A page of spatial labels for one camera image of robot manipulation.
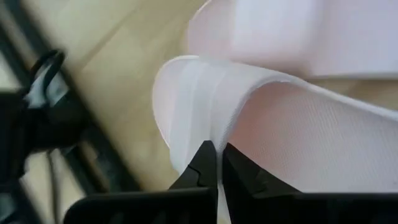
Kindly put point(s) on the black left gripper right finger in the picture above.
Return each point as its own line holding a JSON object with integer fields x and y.
{"x": 255, "y": 199}

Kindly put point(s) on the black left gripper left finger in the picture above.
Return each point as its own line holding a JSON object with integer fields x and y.
{"x": 199, "y": 199}

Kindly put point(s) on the pink slide sandal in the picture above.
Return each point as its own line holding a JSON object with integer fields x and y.
{"x": 280, "y": 130}
{"x": 295, "y": 31}

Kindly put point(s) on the black aluminium frame rails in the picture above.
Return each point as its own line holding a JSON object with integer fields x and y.
{"x": 99, "y": 149}

